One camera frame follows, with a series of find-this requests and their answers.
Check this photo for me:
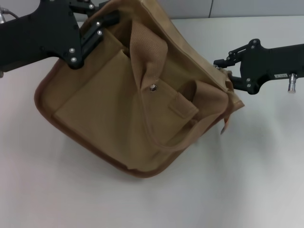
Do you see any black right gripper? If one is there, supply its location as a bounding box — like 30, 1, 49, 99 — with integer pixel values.
213, 38, 304, 95

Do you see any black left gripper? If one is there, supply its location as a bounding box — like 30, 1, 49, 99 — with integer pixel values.
0, 0, 121, 70

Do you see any khaki canvas food bag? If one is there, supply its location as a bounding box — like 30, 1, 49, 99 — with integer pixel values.
34, 0, 246, 180

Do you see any right gripper cable with connector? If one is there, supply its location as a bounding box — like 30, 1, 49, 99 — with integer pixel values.
286, 72, 299, 94

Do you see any gripper cable with connector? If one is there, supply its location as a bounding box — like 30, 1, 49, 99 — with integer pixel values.
0, 7, 20, 25
286, 72, 299, 94

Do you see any left gripper cable with connector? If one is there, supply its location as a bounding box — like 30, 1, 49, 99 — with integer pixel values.
0, 7, 20, 25

